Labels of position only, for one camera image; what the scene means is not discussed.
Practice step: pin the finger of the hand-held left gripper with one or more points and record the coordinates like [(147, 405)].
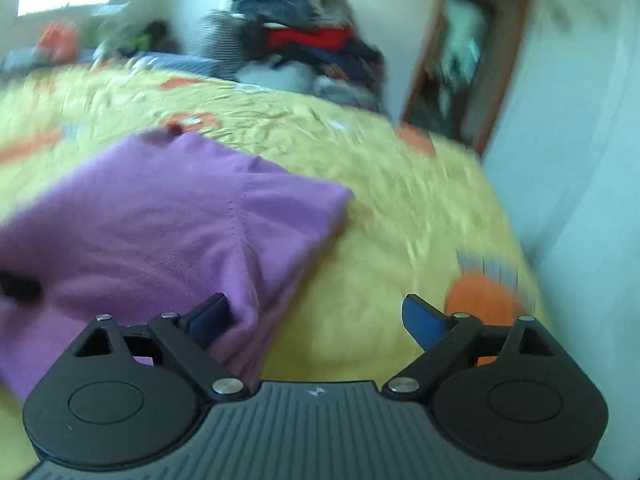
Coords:
[(20, 287)]

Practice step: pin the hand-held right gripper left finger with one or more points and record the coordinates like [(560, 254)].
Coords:
[(210, 318)]

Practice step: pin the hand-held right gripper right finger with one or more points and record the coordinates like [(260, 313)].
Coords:
[(423, 323)]

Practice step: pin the purple sweater with red collar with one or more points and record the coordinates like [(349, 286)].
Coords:
[(165, 240)]

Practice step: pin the stack of folded clothes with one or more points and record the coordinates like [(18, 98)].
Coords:
[(345, 92)]

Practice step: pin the pile of dark clothes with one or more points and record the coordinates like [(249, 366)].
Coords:
[(310, 5)]

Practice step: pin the yellow printed blanket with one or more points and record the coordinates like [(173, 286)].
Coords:
[(400, 200)]

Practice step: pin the white wrapped bundle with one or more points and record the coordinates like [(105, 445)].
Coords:
[(277, 79)]

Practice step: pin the orange plastic bag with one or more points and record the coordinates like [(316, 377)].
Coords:
[(57, 39)]

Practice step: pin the blue quilted cover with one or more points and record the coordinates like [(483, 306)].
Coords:
[(185, 64)]

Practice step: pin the green plastic chair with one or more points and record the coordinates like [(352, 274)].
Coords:
[(144, 40)]

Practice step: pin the houndstooth bag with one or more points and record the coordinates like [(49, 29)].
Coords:
[(220, 37)]

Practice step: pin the dark backpack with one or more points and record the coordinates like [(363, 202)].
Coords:
[(155, 35)]

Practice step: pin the red folded garment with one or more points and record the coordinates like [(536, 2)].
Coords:
[(310, 39)]

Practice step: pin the wooden door frame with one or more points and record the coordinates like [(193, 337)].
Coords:
[(505, 60)]

